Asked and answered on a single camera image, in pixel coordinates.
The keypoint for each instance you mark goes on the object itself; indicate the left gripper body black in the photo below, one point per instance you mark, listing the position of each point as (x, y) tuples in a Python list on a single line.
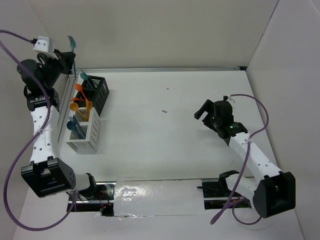
[(53, 68)]

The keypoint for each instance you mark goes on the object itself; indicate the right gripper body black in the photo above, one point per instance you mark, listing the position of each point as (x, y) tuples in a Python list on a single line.
[(215, 121)]

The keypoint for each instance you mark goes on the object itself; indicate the teal fork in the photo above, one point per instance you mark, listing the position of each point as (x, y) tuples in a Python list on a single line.
[(73, 46)]

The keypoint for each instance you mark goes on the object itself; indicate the teal spoon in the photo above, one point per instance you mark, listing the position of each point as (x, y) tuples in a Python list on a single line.
[(88, 79)]

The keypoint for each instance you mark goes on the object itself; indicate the yellow spoon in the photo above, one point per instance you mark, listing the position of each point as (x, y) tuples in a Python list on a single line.
[(75, 107)]

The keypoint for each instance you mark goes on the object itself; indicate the yellow fork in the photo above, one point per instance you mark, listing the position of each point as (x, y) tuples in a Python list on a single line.
[(89, 106)]

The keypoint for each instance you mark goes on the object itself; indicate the dark blue fork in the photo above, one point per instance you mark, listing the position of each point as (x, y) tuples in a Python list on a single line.
[(71, 119)]

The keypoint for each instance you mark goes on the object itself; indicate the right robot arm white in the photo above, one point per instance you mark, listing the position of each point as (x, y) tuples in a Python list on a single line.
[(268, 189)]

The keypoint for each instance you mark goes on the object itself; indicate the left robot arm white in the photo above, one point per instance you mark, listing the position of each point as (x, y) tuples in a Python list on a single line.
[(46, 173)]

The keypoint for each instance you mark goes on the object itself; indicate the black utensil caddy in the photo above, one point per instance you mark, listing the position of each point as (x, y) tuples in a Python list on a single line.
[(98, 94)]

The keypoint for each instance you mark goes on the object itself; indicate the white utensil caddy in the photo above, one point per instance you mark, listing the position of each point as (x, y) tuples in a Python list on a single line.
[(90, 129)]

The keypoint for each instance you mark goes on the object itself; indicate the white foil panel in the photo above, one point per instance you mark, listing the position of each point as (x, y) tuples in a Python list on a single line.
[(150, 198)]

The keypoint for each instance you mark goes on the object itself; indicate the aluminium frame rail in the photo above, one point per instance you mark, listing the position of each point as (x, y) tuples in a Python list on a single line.
[(164, 69)]

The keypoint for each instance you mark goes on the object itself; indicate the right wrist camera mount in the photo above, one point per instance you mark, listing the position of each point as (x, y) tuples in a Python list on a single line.
[(228, 98)]

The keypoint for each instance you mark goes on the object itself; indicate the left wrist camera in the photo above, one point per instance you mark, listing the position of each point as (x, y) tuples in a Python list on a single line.
[(44, 45)]

